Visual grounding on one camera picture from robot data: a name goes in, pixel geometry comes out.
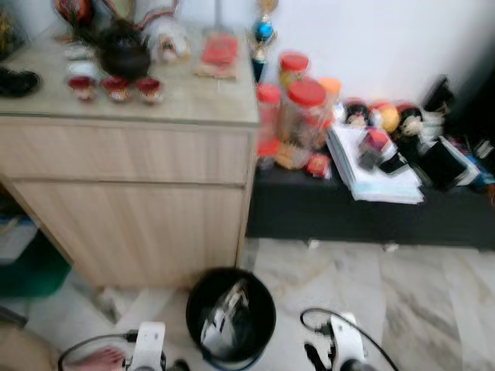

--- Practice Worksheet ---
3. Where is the black ornament on cabinet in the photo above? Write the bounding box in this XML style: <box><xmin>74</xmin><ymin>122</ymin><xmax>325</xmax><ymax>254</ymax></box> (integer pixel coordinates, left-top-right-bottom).
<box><xmin>0</xmin><ymin>68</ymin><xmax>41</xmax><ymax>97</ymax></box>

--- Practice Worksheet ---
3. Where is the small red cup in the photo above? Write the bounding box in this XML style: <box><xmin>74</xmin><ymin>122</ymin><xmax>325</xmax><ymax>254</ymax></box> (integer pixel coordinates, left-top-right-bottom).
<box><xmin>103</xmin><ymin>75</ymin><xmax>131</xmax><ymax>103</ymax></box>
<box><xmin>68</xmin><ymin>75</ymin><xmax>97</xmax><ymax>103</ymax></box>
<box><xmin>136</xmin><ymin>77</ymin><xmax>165</xmax><ymax>105</ymax></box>

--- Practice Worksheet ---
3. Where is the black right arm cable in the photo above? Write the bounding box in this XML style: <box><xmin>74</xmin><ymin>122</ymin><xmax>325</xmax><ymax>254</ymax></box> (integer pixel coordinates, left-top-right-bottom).
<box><xmin>300</xmin><ymin>308</ymin><xmax>399</xmax><ymax>371</ymax></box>

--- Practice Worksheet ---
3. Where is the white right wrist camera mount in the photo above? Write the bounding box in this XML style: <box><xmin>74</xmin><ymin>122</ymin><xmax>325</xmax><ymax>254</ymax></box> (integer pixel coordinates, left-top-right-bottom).
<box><xmin>329</xmin><ymin>312</ymin><xmax>366</xmax><ymax>371</ymax></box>

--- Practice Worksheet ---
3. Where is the orange round ornament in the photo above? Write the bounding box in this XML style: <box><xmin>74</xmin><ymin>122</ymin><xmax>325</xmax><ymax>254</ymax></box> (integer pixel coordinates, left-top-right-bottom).
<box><xmin>375</xmin><ymin>102</ymin><xmax>401</xmax><ymax>132</ymax></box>

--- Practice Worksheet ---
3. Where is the green plastic container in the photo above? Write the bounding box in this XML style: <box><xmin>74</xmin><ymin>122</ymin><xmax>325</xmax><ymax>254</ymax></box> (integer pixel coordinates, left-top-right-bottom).
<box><xmin>0</xmin><ymin>232</ymin><xmax>70</xmax><ymax>298</ymax></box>

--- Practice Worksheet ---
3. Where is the orange-lidded plastic jar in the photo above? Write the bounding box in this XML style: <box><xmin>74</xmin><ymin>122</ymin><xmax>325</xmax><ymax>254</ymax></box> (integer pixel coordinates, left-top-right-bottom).
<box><xmin>319</xmin><ymin>77</ymin><xmax>343</xmax><ymax>117</ymax></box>

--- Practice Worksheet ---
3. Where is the trophy with blue ball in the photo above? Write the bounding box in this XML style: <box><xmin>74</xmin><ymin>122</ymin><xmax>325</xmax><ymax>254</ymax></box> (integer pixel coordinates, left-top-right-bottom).
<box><xmin>249</xmin><ymin>0</ymin><xmax>278</xmax><ymax>82</ymax></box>

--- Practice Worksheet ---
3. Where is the small red-lidded plastic jar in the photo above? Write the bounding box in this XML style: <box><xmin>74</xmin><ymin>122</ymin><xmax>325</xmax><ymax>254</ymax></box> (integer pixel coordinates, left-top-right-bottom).
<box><xmin>278</xmin><ymin>52</ymin><xmax>310</xmax><ymax>90</ymax></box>

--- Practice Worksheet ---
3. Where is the black flat pouch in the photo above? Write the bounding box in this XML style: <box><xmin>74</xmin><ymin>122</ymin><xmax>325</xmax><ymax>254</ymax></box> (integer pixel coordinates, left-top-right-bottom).
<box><xmin>418</xmin><ymin>139</ymin><xmax>465</xmax><ymax>190</ymax></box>

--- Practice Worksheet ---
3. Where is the clear plastic blister pack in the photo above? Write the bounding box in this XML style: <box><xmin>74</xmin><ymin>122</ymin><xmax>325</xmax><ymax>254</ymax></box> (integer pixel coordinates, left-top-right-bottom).
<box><xmin>200</xmin><ymin>280</ymin><xmax>250</xmax><ymax>358</ymax></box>

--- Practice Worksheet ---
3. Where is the red and black gadget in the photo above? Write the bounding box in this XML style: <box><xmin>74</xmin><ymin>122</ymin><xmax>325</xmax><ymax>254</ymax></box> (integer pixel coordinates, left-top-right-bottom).
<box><xmin>357</xmin><ymin>128</ymin><xmax>409</xmax><ymax>175</ymax></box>

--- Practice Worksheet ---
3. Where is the black round teapot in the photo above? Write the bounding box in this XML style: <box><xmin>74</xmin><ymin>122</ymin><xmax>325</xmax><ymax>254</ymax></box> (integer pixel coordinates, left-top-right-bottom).
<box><xmin>97</xmin><ymin>23</ymin><xmax>152</xmax><ymax>78</ymax></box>

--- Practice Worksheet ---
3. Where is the tall red-lidded plastic jar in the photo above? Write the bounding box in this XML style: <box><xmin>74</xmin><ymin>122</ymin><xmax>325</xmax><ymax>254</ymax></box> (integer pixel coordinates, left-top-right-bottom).
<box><xmin>255</xmin><ymin>83</ymin><xmax>283</xmax><ymax>162</ymax></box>

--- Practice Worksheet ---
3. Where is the black object by wall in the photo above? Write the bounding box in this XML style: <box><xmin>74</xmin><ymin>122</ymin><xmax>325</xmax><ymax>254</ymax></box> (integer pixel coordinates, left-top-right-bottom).
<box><xmin>422</xmin><ymin>76</ymin><xmax>457</xmax><ymax>117</ymax></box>

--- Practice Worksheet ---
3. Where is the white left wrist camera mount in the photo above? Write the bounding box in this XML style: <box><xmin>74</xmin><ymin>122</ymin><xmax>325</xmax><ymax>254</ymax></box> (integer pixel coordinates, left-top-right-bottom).
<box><xmin>130</xmin><ymin>322</ymin><xmax>166</xmax><ymax>371</ymax></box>

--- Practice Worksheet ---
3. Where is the large red-lidded plastic jar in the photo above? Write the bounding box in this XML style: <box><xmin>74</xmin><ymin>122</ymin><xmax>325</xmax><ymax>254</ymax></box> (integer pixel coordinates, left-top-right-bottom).
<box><xmin>282</xmin><ymin>79</ymin><xmax>329</xmax><ymax>151</ymax></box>

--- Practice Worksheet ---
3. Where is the black low television cabinet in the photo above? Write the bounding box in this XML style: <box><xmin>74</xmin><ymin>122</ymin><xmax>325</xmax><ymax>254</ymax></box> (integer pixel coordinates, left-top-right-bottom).
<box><xmin>246</xmin><ymin>164</ymin><xmax>495</xmax><ymax>250</ymax></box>

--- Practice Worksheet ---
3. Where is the white paper stack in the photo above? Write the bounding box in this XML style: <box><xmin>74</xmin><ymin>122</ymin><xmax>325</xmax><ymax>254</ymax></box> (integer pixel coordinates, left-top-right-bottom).
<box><xmin>326</xmin><ymin>124</ymin><xmax>425</xmax><ymax>205</ymax></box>

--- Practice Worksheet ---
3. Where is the light wooden drawer cabinet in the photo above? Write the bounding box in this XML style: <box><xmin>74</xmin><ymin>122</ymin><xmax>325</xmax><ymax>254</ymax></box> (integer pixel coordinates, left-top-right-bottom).
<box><xmin>0</xmin><ymin>31</ymin><xmax>260</xmax><ymax>288</ymax></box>

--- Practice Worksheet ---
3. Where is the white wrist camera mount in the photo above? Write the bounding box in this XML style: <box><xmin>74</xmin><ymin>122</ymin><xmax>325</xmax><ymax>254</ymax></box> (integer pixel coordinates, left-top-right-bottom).
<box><xmin>130</xmin><ymin>322</ymin><xmax>166</xmax><ymax>371</ymax></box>
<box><xmin>329</xmin><ymin>312</ymin><xmax>366</xmax><ymax>371</ymax></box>

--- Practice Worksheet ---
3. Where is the white figurine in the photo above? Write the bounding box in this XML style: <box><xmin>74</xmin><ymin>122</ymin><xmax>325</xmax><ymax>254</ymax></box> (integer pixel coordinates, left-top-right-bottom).
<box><xmin>147</xmin><ymin>15</ymin><xmax>190</xmax><ymax>64</ymax></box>

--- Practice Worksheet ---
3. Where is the red book on stand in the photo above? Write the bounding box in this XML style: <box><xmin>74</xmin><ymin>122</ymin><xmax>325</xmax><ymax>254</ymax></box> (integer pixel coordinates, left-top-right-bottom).
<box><xmin>197</xmin><ymin>32</ymin><xmax>241</xmax><ymax>80</ymax></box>

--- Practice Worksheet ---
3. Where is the small red packet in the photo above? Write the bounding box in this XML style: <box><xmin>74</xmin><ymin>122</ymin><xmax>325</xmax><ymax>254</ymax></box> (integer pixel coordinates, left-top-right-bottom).
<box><xmin>306</xmin><ymin>153</ymin><xmax>332</xmax><ymax>179</ymax></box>

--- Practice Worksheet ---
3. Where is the black round rubbish bin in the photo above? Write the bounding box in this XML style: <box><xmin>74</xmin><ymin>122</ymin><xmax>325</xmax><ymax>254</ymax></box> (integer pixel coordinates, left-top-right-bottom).
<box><xmin>186</xmin><ymin>267</ymin><xmax>277</xmax><ymax>370</ymax></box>

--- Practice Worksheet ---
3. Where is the large black-haired doll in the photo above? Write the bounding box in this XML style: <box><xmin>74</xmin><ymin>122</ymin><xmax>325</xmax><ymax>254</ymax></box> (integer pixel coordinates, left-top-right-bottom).
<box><xmin>398</xmin><ymin>104</ymin><xmax>428</xmax><ymax>148</ymax></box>

